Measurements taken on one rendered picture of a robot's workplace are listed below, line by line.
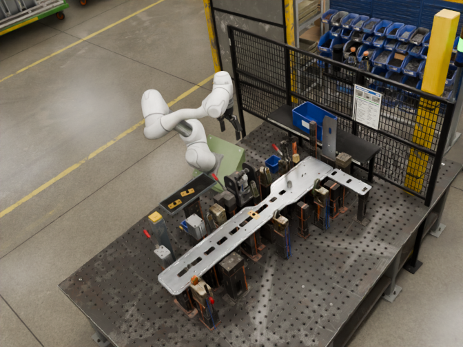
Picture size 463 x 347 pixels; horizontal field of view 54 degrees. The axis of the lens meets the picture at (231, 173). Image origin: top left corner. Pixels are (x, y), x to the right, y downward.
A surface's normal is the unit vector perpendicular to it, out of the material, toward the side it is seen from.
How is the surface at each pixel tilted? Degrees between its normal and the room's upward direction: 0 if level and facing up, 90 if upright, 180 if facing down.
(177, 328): 0
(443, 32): 90
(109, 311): 0
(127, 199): 0
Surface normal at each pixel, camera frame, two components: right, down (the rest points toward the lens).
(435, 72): -0.68, 0.54
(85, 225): -0.12, -0.74
